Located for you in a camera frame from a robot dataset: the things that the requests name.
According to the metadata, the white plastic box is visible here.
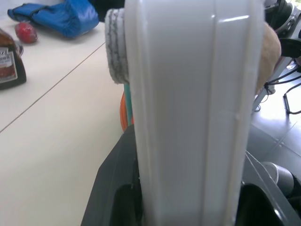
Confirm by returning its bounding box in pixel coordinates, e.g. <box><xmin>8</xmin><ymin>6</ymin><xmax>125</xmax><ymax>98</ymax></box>
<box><xmin>124</xmin><ymin>0</ymin><xmax>266</xmax><ymax>226</ymax></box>

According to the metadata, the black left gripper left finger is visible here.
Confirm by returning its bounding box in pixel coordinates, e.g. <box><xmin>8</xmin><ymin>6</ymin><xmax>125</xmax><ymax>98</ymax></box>
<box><xmin>80</xmin><ymin>125</ymin><xmax>144</xmax><ymax>226</ymax></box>

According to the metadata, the red wrapped snack packet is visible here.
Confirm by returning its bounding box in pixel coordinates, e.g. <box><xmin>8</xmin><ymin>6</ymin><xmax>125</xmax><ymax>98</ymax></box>
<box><xmin>15</xmin><ymin>22</ymin><xmax>39</xmax><ymax>44</ymax></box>

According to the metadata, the grey metal stand leg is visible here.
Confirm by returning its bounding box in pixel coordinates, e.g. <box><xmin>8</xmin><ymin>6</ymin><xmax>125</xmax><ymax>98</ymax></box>
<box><xmin>252</xmin><ymin>56</ymin><xmax>296</xmax><ymax>114</ymax></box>

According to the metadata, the grey rolled cloth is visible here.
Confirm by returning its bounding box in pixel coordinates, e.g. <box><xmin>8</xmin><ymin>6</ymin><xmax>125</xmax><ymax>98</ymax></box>
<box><xmin>104</xmin><ymin>8</ymin><xmax>130</xmax><ymax>84</ymax></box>

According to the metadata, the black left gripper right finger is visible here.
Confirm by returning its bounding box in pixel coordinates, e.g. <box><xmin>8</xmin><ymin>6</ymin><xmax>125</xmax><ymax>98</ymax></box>
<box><xmin>237</xmin><ymin>150</ymin><xmax>301</xmax><ymax>226</ymax></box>

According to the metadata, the black and silver device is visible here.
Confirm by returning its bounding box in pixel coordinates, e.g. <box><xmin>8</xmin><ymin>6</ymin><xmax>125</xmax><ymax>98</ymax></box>
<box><xmin>262</xmin><ymin>0</ymin><xmax>301</xmax><ymax>58</ymax></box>

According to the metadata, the blue fabric bag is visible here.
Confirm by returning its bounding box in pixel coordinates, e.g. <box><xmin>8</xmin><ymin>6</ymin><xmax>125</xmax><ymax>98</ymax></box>
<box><xmin>7</xmin><ymin>0</ymin><xmax>100</xmax><ymax>38</ymax></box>

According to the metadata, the black cable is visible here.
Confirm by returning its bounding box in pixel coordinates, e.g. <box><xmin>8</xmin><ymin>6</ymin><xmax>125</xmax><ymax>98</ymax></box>
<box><xmin>264</xmin><ymin>60</ymin><xmax>301</xmax><ymax>115</ymax></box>

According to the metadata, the orange and teal backpack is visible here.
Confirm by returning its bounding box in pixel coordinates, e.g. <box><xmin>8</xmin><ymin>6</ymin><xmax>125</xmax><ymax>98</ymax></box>
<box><xmin>119</xmin><ymin>82</ymin><xmax>135</xmax><ymax>132</ymax></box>

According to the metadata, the brown sauce bottle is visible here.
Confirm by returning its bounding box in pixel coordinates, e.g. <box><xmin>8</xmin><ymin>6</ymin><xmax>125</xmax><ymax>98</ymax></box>
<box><xmin>0</xmin><ymin>28</ymin><xmax>27</xmax><ymax>90</ymax></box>

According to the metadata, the tan round plush object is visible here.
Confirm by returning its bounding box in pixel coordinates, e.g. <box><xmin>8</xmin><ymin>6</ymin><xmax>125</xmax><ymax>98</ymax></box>
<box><xmin>255</xmin><ymin>22</ymin><xmax>282</xmax><ymax>95</ymax></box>

